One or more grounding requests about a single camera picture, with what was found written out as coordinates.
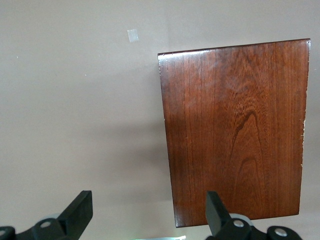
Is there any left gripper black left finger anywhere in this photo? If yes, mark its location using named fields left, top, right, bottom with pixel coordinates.
left=0, top=190, right=93, bottom=240

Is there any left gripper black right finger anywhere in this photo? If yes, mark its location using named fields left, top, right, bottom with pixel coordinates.
left=205, top=190, right=301, bottom=240

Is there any dark red-brown wooden cabinet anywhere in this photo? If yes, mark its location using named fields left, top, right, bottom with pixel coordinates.
left=157, top=38, right=312, bottom=229

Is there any brown table cover sheet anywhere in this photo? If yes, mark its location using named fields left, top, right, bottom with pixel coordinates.
left=0, top=0, right=320, bottom=240

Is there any small clear tape piece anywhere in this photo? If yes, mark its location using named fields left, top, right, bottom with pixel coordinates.
left=127, top=28, right=139, bottom=43

